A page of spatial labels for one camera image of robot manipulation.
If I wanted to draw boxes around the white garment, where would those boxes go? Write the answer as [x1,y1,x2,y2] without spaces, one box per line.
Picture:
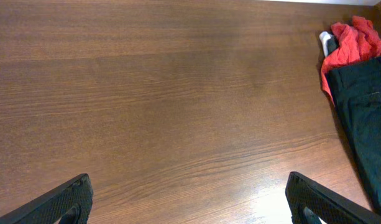
[319,31,333,57]

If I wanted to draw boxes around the red garment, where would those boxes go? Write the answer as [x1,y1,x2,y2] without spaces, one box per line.
[320,16,381,99]

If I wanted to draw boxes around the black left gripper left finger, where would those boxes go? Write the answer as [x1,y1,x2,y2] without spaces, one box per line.
[0,174,93,224]

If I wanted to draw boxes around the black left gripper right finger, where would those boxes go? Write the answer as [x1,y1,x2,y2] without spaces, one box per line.
[285,172,381,224]

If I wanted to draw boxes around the black garment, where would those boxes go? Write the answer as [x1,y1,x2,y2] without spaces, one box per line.
[326,57,381,215]

